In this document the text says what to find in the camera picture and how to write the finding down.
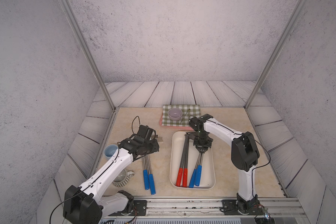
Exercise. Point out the cream storage box tray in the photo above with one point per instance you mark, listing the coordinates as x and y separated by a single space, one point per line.
208 178

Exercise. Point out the aluminium corner post right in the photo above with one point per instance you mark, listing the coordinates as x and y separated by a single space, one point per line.
277 49

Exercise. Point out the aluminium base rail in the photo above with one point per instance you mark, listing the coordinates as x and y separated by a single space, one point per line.
203 210

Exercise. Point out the blue round cup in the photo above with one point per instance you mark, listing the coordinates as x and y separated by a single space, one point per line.
110 151

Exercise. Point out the pink tray under cloth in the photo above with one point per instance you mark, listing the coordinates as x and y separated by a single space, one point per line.
188 129

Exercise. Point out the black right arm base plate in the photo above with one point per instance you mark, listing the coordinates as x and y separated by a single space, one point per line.
230 207

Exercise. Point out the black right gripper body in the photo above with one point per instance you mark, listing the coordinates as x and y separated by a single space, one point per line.
200 142

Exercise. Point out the grey ribbed ceramic cup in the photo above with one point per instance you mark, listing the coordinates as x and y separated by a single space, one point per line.
123 178

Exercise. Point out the grey hoe red handle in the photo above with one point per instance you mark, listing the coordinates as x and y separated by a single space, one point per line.
185 165
179 179

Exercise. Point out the small purple bowl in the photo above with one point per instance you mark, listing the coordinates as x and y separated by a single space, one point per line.
175 114

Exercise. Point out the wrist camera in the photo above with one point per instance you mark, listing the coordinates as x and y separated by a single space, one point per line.
146 133
196 124

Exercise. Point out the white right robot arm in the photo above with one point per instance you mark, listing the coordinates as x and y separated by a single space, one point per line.
244 155

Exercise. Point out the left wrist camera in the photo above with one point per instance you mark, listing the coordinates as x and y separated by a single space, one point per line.
146 133

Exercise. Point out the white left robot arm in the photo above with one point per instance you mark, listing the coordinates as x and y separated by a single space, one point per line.
85 205

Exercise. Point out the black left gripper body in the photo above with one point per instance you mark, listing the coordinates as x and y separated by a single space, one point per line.
150 147

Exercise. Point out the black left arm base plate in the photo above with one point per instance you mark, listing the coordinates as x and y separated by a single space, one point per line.
139 209

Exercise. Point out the aluminium corner post left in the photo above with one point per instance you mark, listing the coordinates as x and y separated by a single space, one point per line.
85 49

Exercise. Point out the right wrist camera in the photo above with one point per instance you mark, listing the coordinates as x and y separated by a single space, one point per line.
196 124

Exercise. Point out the steel hoe blue handle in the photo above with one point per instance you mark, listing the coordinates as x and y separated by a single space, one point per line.
194 174
150 177
199 169
145 173

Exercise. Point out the metal tongs on cloth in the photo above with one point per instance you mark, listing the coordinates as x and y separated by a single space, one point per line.
184 116

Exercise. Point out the green checkered cloth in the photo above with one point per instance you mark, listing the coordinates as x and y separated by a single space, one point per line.
194 112

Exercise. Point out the aluminium corner post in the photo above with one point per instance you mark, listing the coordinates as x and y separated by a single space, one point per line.
277 49
85 49

